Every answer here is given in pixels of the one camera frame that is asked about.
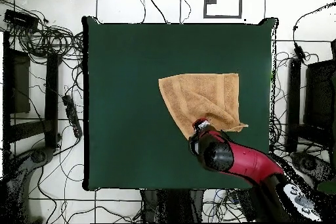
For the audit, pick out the black metal frame stand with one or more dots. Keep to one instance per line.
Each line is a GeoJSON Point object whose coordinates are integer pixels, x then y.
{"type": "Point", "coordinates": [319, 95]}
{"type": "Point", "coordinates": [51, 98]}

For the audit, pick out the black inline power adapter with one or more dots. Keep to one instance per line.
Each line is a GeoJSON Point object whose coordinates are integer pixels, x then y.
{"type": "Point", "coordinates": [299, 52]}

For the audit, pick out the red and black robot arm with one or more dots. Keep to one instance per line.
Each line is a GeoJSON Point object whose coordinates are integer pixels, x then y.
{"type": "Point", "coordinates": [246, 161]}

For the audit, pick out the dark green rounded object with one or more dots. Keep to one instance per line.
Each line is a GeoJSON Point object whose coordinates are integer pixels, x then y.
{"type": "Point", "coordinates": [326, 187]}

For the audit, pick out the flat black adapter box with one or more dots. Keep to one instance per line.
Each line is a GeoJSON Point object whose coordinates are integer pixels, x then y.
{"type": "Point", "coordinates": [21, 19]}

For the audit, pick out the long black floor box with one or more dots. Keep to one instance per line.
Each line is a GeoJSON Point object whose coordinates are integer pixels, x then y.
{"type": "Point", "coordinates": [244, 203]}

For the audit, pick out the long black power strip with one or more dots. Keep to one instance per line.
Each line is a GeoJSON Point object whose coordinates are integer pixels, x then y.
{"type": "Point", "coordinates": [72, 116]}

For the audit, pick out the black robot pedestal frame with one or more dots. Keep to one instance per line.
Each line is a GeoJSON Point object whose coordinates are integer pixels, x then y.
{"type": "Point", "coordinates": [170, 205]}

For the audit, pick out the dark grey stand base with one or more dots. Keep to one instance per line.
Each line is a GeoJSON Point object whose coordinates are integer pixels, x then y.
{"type": "Point", "coordinates": [39, 155]}
{"type": "Point", "coordinates": [309, 163]}

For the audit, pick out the orange terry towel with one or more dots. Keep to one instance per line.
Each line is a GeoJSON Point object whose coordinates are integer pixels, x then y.
{"type": "Point", "coordinates": [197, 95]}

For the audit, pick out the dark green table cloth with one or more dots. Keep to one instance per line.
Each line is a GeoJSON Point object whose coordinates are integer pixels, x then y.
{"type": "Point", "coordinates": [126, 103]}

